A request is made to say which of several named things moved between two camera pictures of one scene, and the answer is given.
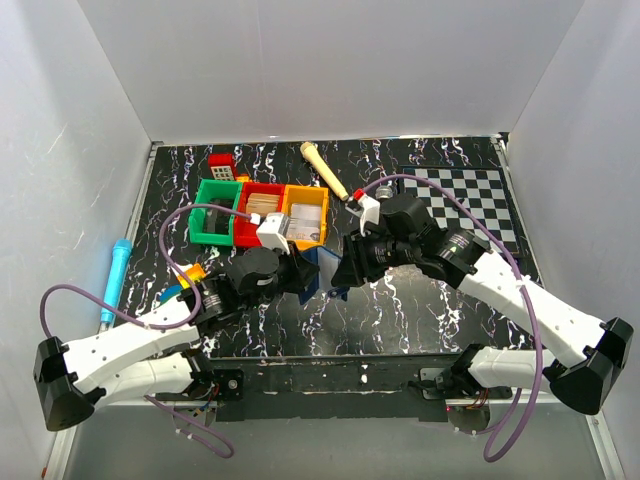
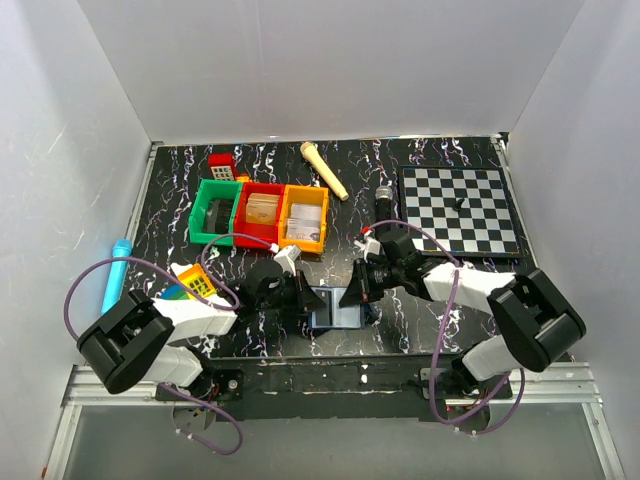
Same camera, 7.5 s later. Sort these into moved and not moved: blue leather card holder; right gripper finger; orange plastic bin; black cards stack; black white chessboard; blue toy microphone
Moved: blue leather card holder; right gripper finger
Not moved: black white chessboard; blue toy microphone; black cards stack; orange plastic bin
